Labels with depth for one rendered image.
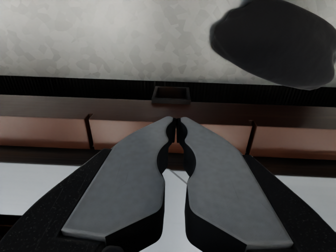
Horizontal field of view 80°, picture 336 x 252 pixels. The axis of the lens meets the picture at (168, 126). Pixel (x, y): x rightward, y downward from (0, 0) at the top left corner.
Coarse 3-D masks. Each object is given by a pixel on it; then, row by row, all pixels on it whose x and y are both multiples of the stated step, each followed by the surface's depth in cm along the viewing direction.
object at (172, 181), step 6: (168, 168) 21; (162, 174) 22; (168, 174) 22; (174, 174) 22; (168, 180) 22; (174, 180) 22; (180, 180) 22; (168, 186) 23; (174, 186) 23; (180, 186) 23
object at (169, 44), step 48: (0, 0) 29; (48, 0) 29; (96, 0) 29; (144, 0) 29; (192, 0) 28; (240, 0) 28; (288, 0) 28; (0, 48) 33; (48, 48) 32; (96, 48) 32; (144, 48) 32; (192, 48) 32
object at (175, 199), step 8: (168, 192) 23; (176, 192) 23; (184, 192) 23; (168, 200) 24; (176, 200) 24; (184, 200) 24; (168, 208) 25; (176, 208) 25; (168, 216) 25; (176, 216) 25
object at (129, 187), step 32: (160, 128) 10; (128, 160) 8; (160, 160) 9; (96, 192) 7; (128, 192) 7; (160, 192) 7; (64, 224) 6; (96, 224) 6; (128, 224) 6; (160, 224) 7
